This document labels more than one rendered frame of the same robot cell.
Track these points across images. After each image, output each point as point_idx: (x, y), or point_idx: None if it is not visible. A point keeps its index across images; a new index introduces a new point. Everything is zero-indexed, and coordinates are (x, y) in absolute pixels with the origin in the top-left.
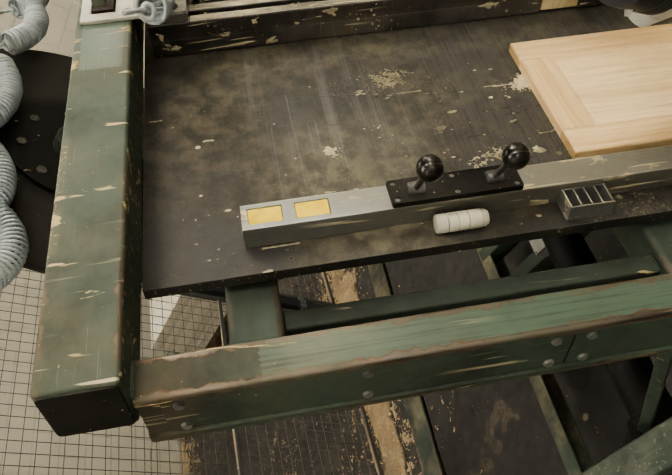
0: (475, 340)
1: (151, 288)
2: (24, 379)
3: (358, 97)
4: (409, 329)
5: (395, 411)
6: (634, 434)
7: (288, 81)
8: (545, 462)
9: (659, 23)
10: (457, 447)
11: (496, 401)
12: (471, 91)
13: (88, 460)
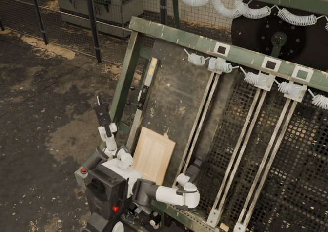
0: (118, 80)
1: (155, 38)
2: None
3: (179, 100)
4: (124, 72)
5: (287, 133)
6: None
7: (193, 88)
8: (220, 147)
9: (166, 182)
10: (253, 137)
11: (247, 151)
12: (169, 124)
13: None
